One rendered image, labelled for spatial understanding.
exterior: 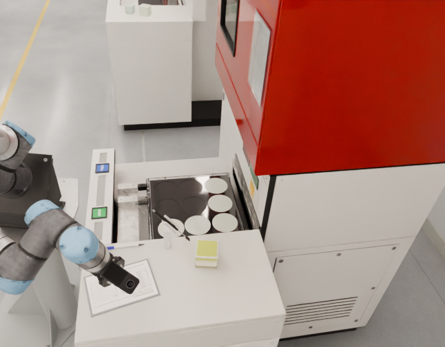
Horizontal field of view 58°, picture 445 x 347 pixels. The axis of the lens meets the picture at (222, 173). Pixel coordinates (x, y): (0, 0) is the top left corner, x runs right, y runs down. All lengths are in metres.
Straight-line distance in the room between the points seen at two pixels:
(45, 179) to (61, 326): 0.97
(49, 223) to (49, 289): 1.16
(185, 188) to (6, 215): 0.70
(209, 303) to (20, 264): 0.57
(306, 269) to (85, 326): 0.93
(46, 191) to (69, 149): 1.87
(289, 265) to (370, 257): 0.37
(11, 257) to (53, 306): 1.22
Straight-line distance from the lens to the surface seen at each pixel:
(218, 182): 1.77
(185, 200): 1.68
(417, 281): 2.88
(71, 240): 0.95
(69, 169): 3.35
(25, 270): 1.05
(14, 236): 1.79
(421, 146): 1.52
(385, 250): 1.89
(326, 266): 1.83
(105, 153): 1.86
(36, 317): 2.52
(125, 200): 1.69
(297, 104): 1.19
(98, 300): 1.34
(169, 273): 1.37
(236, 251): 1.43
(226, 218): 1.62
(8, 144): 1.47
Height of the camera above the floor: 2.08
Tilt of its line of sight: 41 degrees down
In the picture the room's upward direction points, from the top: 4 degrees clockwise
